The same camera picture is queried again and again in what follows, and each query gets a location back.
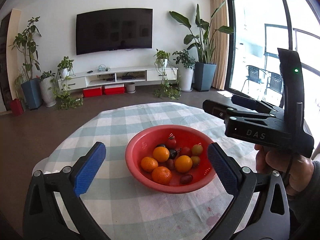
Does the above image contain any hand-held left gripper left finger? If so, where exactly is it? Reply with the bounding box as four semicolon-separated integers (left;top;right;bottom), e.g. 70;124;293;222
22;141;112;240

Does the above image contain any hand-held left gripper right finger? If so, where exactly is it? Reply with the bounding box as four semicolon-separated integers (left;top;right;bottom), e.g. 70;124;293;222
204;142;292;240

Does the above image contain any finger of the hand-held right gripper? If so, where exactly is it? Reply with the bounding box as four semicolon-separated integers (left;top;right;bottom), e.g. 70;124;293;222
231;94;285;116
202;99;286;127

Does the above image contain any red plastic colander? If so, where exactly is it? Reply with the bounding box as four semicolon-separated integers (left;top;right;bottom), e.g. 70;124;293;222
125;124;217;194

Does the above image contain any person's right forearm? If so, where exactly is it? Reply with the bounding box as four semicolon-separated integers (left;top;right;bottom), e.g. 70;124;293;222
287;160;320;240

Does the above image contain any person's right hand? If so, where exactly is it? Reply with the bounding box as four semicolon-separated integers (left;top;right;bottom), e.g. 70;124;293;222
254;144;315;197

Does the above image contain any black balcony chair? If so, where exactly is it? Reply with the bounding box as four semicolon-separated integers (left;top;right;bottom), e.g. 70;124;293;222
262;72;284;98
241;65;268;93

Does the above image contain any bird of paradise blue pot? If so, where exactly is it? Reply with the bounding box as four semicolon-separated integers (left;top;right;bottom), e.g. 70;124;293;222
169;1;234;92

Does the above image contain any schefflera in white pot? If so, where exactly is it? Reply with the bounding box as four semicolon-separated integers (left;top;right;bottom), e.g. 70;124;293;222
172;49;196;92

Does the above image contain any beige curtain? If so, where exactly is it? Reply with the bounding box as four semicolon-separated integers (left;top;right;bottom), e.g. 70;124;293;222
210;0;228;89

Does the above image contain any trailing pothos white pot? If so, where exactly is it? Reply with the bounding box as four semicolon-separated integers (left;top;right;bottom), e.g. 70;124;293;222
153;49;182;100
51;56;84;110

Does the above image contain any checked green white tablecloth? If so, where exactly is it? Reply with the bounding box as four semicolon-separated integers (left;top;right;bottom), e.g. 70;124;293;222
32;102;265;240

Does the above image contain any red storage box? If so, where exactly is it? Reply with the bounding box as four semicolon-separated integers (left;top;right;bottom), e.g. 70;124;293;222
83;86;103;98
103;84;125;95

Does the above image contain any plant in ribbed white pot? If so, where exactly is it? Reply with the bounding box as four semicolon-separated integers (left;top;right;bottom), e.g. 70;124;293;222
39;71;57;107

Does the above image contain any white television cabinet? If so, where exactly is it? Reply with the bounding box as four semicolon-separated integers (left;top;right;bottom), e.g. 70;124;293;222
58;66;178;90

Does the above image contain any tall tree plant blue pot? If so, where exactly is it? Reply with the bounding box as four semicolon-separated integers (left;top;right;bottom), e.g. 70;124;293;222
9;17;43;110

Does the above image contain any black framed glass sliding door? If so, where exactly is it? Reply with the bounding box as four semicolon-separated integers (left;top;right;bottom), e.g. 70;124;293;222
224;0;320;110

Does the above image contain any small thin leafy plant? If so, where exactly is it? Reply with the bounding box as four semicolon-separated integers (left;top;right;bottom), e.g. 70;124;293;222
14;72;25;100

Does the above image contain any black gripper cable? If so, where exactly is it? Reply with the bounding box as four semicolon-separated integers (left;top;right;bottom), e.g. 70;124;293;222
284;154;294;188

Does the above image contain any black wall television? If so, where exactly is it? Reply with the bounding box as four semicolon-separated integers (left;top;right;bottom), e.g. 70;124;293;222
76;8;153;56

